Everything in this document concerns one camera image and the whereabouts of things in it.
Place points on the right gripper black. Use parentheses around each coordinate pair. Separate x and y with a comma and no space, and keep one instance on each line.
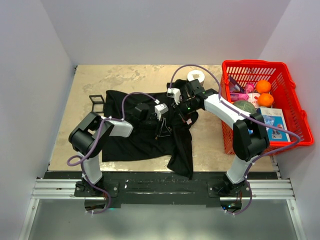
(180,112)

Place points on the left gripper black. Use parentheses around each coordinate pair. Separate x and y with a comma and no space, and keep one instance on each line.
(163,131)

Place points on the black garment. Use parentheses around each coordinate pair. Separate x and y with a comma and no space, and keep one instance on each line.
(142,144)

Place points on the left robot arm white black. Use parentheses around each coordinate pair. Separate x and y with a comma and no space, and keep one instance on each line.
(88,139)

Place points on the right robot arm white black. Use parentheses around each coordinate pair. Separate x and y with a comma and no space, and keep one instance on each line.
(249,137)

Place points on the toilet paper roll dark wrapper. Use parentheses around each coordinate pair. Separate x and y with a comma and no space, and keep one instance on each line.
(196,75)

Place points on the purple box in basket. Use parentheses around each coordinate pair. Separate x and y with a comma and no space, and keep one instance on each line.
(234,86)

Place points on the green melon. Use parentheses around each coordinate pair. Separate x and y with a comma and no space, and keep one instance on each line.
(245,106)

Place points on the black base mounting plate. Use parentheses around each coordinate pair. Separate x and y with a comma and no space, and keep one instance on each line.
(166,188)

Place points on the pink snack packet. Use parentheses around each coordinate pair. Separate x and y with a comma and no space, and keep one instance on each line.
(250,94)

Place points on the lower orange fruit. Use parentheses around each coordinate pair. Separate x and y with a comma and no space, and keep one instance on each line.
(265,100)

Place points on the orange fruit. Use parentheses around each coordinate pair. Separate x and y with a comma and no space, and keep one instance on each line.
(265,100)
(263,86)

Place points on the upper orange fruit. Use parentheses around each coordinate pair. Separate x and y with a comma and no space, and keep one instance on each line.
(263,86)

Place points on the white blue booklet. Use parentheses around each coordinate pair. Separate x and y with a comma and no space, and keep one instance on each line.
(275,135)

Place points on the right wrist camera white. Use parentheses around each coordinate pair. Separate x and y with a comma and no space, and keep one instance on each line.
(175,94)

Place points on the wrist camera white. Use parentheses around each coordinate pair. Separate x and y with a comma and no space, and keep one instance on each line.
(175,94)
(160,110)

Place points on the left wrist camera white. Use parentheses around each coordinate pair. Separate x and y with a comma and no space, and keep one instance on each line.
(160,110)

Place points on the black wire frame stand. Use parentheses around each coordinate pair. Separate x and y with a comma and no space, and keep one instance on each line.
(97,100)

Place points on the aluminium rail frame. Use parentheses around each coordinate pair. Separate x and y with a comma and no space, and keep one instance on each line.
(64,185)

